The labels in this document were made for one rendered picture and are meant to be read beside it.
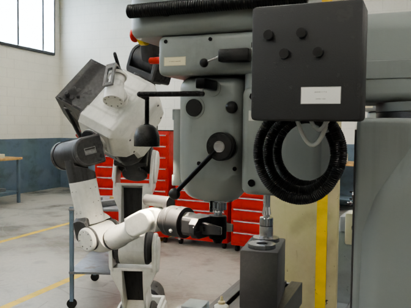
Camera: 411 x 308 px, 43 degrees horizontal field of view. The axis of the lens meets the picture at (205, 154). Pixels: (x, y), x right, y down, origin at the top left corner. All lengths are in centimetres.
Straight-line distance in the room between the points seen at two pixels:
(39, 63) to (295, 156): 1150
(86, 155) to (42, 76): 1092
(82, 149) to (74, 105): 19
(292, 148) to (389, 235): 28
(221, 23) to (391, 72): 40
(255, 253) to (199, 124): 53
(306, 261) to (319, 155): 200
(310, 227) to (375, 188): 200
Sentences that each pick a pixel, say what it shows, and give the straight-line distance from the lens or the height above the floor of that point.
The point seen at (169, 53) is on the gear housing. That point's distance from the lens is 132.
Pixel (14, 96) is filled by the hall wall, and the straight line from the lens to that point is 1188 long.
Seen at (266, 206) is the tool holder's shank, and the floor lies 123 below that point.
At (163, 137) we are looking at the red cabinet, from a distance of 658.
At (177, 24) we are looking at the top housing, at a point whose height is 175.
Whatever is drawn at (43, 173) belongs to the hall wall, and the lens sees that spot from 1257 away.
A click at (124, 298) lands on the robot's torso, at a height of 80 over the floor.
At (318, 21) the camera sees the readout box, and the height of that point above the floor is 169.
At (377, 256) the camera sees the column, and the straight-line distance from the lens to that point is 114.
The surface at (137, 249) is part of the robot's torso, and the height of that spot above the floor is 102.
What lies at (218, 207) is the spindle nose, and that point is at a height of 129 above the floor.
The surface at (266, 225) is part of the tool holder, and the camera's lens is 177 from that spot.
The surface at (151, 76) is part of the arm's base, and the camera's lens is 184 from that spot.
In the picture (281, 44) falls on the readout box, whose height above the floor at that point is 165.
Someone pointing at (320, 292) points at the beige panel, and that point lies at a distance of 320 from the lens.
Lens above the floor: 150
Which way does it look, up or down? 3 degrees down
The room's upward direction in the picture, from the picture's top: 1 degrees clockwise
